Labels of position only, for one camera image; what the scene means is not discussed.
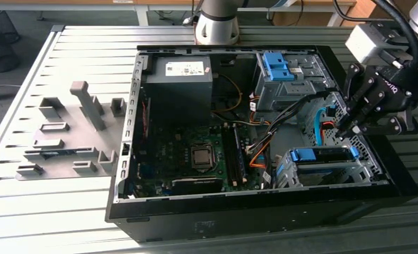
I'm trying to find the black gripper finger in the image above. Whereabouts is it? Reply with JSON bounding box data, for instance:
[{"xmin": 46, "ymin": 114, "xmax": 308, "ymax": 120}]
[
  {"xmin": 349, "ymin": 115, "xmax": 418, "ymax": 136},
  {"xmin": 336, "ymin": 62, "xmax": 388, "ymax": 138}
]

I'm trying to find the hard disk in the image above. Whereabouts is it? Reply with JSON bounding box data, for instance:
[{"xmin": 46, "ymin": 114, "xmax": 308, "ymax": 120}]
[{"xmin": 276, "ymin": 146, "xmax": 361, "ymax": 187}]

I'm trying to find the metal disk bay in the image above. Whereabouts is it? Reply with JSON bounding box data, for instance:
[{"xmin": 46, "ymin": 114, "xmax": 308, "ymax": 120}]
[{"xmin": 274, "ymin": 144, "xmax": 376, "ymax": 188}]

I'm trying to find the grey optical drive cage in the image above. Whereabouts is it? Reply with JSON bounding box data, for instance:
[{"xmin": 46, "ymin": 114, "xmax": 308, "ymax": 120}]
[{"xmin": 254, "ymin": 51, "xmax": 337, "ymax": 113}]

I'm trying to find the blue plastic drive latch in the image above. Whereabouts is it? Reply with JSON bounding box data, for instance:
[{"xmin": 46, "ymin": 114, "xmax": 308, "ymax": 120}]
[{"xmin": 264, "ymin": 52, "xmax": 297, "ymax": 81}]

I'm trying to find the short white-framed wooden desk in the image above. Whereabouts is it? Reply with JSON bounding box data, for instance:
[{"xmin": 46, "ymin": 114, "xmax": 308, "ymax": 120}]
[{"xmin": 265, "ymin": 0, "xmax": 358, "ymax": 27}]

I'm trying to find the brown wooden cabinet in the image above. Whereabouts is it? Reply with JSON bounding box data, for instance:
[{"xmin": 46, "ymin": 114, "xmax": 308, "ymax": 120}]
[{"xmin": 366, "ymin": 0, "xmax": 413, "ymax": 27}]

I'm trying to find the green motherboard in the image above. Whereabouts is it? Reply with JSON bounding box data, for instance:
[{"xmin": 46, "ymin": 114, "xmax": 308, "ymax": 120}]
[{"xmin": 134, "ymin": 121, "xmax": 266, "ymax": 198}]

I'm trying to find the CPU socket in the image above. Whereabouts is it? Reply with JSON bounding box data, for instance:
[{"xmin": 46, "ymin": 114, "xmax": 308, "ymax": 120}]
[{"xmin": 189, "ymin": 142, "xmax": 220, "ymax": 173}]

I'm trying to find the grey power supply unit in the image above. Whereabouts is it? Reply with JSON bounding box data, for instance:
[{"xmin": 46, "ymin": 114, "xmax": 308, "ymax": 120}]
[{"xmin": 143, "ymin": 55, "xmax": 216, "ymax": 125}]

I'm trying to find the black PC case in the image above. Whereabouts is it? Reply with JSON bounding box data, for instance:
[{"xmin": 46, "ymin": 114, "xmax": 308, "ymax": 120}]
[{"xmin": 105, "ymin": 44, "xmax": 418, "ymax": 243}]

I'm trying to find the black graphics card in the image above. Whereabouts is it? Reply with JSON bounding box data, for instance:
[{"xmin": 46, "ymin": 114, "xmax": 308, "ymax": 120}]
[{"xmin": 172, "ymin": 176, "xmax": 225, "ymax": 194}]

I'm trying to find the grey parts rack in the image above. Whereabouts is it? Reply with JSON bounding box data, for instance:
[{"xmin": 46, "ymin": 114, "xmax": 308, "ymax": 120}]
[{"xmin": 15, "ymin": 80, "xmax": 129, "ymax": 182}]

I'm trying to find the long white-framed wooden desk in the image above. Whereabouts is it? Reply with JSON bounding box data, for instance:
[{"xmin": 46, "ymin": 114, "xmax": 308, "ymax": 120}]
[{"xmin": 0, "ymin": 0, "xmax": 196, "ymax": 26}]

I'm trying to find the spare RAM stick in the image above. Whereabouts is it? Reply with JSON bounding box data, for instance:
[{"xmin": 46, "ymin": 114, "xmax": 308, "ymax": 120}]
[{"xmin": 39, "ymin": 149, "xmax": 81, "ymax": 157}]

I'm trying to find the black mesh waste bin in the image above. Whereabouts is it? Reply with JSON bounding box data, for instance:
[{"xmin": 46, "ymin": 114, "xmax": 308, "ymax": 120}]
[{"xmin": 0, "ymin": 10, "xmax": 22, "ymax": 72}]

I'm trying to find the red power wire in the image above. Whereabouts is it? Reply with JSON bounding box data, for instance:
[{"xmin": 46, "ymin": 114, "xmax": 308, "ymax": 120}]
[{"xmin": 320, "ymin": 120, "xmax": 341, "ymax": 146}]

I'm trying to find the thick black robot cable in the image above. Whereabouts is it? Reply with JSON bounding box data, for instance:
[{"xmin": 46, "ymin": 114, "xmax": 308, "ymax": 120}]
[{"xmin": 372, "ymin": 0, "xmax": 418, "ymax": 71}]

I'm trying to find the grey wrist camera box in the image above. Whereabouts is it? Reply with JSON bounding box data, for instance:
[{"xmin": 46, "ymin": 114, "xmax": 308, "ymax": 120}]
[{"xmin": 345, "ymin": 22, "xmax": 413, "ymax": 66}]

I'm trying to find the blue data wire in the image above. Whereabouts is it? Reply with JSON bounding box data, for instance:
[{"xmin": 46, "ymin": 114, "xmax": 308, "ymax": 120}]
[{"xmin": 314, "ymin": 106, "xmax": 332, "ymax": 147}]

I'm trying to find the black cable bundle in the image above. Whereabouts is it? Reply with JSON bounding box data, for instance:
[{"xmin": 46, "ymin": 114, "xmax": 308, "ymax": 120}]
[{"xmin": 265, "ymin": 91, "xmax": 329, "ymax": 136}]

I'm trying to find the thin yellow wire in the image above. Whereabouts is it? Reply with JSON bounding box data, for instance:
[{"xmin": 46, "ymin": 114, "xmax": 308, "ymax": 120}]
[{"xmin": 212, "ymin": 75, "xmax": 245, "ymax": 114}]

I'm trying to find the orange wire bundle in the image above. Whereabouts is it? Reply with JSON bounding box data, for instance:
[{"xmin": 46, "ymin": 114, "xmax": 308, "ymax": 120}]
[{"xmin": 246, "ymin": 137, "xmax": 272, "ymax": 170}]

